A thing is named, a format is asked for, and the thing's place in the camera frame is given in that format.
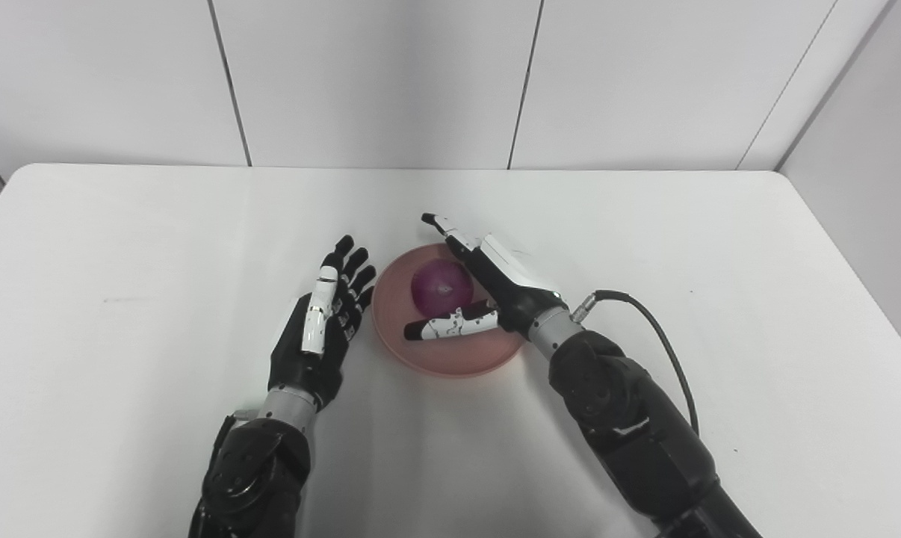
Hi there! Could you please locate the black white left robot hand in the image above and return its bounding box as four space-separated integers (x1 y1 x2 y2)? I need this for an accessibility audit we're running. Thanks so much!
267 235 377 412

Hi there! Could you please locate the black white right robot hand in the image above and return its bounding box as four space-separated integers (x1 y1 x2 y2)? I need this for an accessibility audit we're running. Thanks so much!
403 212 571 342

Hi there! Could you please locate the purple red onion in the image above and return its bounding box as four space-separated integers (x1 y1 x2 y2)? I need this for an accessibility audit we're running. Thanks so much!
410 259 474 317

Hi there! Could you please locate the pink round plate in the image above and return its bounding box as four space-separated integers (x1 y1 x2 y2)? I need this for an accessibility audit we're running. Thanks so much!
371 243 530 378

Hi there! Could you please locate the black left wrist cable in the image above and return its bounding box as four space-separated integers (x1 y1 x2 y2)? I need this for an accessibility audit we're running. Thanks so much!
210 409 261 453

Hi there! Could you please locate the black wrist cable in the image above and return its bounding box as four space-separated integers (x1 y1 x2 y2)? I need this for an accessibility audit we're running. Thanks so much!
570 289 702 438
210 409 261 453

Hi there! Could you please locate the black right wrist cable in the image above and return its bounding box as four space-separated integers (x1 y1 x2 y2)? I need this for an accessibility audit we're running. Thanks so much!
570 289 702 438

